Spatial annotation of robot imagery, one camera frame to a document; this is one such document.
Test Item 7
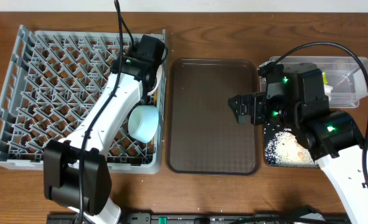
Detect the clear plastic waste bin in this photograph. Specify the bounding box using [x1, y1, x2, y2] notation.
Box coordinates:
[258, 55, 368, 110]

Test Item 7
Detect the white paper napkin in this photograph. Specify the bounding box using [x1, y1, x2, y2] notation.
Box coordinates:
[324, 85, 333, 97]

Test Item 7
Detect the yellow green wrapper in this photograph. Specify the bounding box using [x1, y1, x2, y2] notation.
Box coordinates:
[322, 71, 328, 85]

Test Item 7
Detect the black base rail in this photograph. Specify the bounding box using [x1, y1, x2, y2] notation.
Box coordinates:
[46, 203, 349, 224]

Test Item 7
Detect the dark brown serving tray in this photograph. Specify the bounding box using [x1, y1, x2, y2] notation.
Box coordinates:
[166, 59, 262, 175]

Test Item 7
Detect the light blue bowl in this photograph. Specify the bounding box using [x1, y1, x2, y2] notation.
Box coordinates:
[128, 105, 159, 143]

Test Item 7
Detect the pink rice bowl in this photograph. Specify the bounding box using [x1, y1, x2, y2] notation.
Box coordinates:
[147, 65, 163, 96]

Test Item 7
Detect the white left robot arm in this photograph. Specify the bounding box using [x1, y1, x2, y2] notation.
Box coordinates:
[44, 55, 164, 223]

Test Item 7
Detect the black waste tray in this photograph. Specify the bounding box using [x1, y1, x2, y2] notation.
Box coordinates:
[262, 123, 321, 169]

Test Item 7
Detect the wooden chopstick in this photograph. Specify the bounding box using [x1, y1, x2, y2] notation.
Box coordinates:
[153, 93, 158, 106]

